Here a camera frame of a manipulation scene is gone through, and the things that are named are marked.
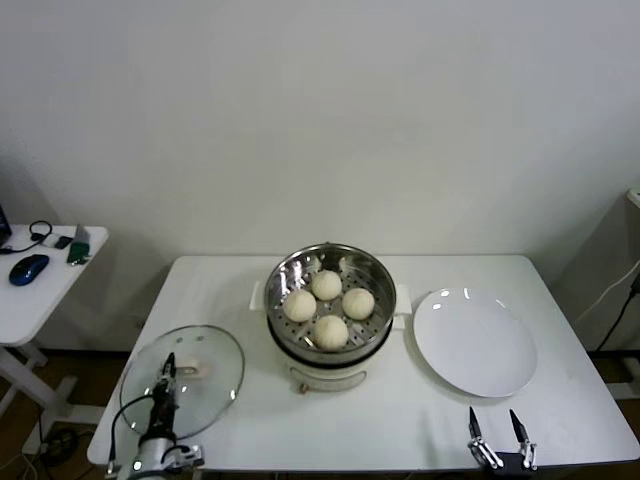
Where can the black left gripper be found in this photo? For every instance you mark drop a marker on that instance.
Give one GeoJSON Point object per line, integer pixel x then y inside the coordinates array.
{"type": "Point", "coordinates": [162, 417]}

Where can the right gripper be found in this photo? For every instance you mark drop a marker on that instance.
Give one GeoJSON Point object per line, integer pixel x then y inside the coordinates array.
{"type": "Point", "coordinates": [510, 462]}

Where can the white steamed baozi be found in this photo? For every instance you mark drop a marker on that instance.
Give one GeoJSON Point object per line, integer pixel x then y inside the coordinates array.
{"type": "Point", "coordinates": [358, 303]}
{"type": "Point", "coordinates": [300, 306]}
{"type": "Point", "coordinates": [331, 332]}
{"type": "Point", "coordinates": [326, 285]}

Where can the stainless steel steamer basket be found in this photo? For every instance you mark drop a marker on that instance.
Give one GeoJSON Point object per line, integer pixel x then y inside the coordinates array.
{"type": "Point", "coordinates": [282, 272]}

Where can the white round plate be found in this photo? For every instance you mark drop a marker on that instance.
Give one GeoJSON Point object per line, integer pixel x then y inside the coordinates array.
{"type": "Point", "coordinates": [475, 345]}

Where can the white side table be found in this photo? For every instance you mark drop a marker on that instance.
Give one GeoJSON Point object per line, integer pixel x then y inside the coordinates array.
{"type": "Point", "coordinates": [30, 310]}

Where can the green flat object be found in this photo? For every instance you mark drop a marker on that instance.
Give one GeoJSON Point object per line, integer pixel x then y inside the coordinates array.
{"type": "Point", "coordinates": [79, 252]}

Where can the grey metal stand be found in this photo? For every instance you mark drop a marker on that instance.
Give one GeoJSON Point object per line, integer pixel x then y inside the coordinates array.
{"type": "Point", "coordinates": [81, 232]}

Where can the small black device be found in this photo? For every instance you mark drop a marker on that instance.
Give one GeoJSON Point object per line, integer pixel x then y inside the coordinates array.
{"type": "Point", "coordinates": [62, 242]}

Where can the blue computer mouse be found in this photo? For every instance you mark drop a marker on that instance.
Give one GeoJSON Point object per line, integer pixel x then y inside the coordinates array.
{"type": "Point", "coordinates": [29, 269]}

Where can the small white adapter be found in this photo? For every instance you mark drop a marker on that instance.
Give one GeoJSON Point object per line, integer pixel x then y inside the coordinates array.
{"type": "Point", "coordinates": [48, 240]}

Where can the black headphones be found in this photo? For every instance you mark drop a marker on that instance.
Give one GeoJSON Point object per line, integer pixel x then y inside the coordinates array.
{"type": "Point", "coordinates": [40, 229]}

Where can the dark laptop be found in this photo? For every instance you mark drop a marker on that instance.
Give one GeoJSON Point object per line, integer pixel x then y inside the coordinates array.
{"type": "Point", "coordinates": [4, 225]}

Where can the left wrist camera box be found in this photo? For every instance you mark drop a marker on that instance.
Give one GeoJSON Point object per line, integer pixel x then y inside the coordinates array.
{"type": "Point", "coordinates": [186, 454]}

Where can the white frame base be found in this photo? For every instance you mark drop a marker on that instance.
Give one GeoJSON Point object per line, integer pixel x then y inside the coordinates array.
{"type": "Point", "coordinates": [625, 390]}

